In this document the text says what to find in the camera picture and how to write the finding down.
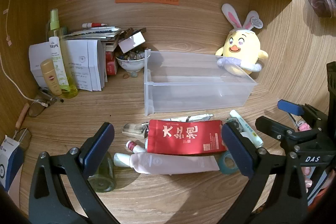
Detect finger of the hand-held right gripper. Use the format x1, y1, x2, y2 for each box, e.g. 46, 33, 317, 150
277, 100, 306, 116
255, 116, 298, 141

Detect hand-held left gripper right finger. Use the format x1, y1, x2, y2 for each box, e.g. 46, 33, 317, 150
219, 122, 309, 224

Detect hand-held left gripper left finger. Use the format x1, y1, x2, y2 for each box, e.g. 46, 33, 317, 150
28, 122, 116, 224

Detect teal tape roll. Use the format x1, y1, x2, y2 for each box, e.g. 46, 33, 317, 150
216, 151, 240, 175

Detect white tube with green print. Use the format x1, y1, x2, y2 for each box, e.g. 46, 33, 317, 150
229, 110, 264, 148

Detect small red-capped tube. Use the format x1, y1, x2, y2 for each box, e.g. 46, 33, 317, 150
126, 140, 146, 153

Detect green glass bottle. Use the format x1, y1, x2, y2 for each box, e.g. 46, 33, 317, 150
87, 151, 117, 193

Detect white pen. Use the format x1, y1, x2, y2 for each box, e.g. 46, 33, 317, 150
168, 113, 214, 123

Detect red foil pouch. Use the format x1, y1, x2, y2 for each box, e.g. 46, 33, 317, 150
147, 119, 227, 156

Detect pink cosmetic tube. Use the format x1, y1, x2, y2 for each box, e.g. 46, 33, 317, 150
114, 152, 220, 176

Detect clear plastic drawer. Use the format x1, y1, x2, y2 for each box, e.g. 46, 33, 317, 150
143, 49, 258, 117

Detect person's right forearm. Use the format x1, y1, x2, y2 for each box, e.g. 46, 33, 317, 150
307, 182, 331, 211

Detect person's right hand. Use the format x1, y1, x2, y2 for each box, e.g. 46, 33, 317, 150
301, 166, 313, 193

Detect round eyeglasses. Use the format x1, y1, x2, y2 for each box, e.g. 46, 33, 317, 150
28, 88, 65, 117

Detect yellow chick plush toy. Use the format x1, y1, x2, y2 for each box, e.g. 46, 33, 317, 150
215, 3, 269, 78

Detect folded white paper booklets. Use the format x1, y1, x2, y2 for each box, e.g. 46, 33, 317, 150
64, 39, 108, 92

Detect wooden stick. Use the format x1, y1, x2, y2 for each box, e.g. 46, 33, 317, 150
15, 103, 30, 129

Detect yellow-green spray bottle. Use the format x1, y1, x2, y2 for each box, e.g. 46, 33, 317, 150
49, 9, 79, 98

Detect ceramic bowl of stones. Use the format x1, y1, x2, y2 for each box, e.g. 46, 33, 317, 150
115, 49, 151, 73

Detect gold sunscreen bottle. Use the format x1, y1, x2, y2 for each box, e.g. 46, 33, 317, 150
40, 59, 63, 96

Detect blue and white carton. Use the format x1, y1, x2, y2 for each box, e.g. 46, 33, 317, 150
0, 135, 25, 191

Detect white and green tube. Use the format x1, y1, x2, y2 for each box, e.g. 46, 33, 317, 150
48, 36, 71, 92

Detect small white box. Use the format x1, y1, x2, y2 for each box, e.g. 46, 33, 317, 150
118, 31, 146, 52

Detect stack of books and papers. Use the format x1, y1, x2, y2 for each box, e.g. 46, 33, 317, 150
63, 26, 124, 51

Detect dark brown block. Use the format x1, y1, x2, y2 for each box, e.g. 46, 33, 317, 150
123, 27, 147, 39

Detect red and white marker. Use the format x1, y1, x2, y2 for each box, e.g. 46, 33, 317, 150
82, 22, 108, 28

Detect wire-rimmed eyeglasses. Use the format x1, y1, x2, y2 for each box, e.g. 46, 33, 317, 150
12, 127, 32, 149

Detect white cable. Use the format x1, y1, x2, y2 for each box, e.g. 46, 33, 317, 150
0, 0, 36, 103

